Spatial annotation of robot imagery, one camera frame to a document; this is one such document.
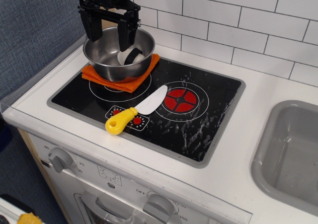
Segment grey left oven knob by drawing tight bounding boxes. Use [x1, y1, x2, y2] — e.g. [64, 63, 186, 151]
[49, 148, 73, 173]

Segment grey right oven knob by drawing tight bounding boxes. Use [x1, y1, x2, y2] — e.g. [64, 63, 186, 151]
[143, 194, 175, 224]

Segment stainless steel bowl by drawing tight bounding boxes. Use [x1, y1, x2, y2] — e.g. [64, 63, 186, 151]
[83, 27, 155, 83]

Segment orange cloth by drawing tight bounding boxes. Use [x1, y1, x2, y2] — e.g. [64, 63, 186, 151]
[81, 54, 160, 93]

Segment black toy stove top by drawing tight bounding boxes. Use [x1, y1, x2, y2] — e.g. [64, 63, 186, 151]
[48, 58, 245, 168]

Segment yellow handled toy knife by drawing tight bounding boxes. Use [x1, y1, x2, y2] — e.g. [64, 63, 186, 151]
[105, 85, 168, 135]

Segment grey sink basin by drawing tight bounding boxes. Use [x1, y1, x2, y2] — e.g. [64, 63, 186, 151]
[251, 100, 318, 216]

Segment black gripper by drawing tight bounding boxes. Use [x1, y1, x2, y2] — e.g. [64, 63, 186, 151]
[79, 0, 140, 52]

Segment grey oven knob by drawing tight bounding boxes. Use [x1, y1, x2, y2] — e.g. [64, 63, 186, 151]
[49, 148, 73, 173]
[143, 194, 175, 224]

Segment white and black sushi toy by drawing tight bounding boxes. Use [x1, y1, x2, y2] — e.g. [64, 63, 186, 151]
[117, 48, 145, 65]

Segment white toy oven front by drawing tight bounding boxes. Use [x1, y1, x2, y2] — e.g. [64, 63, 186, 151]
[30, 135, 252, 224]

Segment yellow sponge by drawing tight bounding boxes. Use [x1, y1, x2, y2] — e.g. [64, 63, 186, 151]
[17, 213, 42, 224]

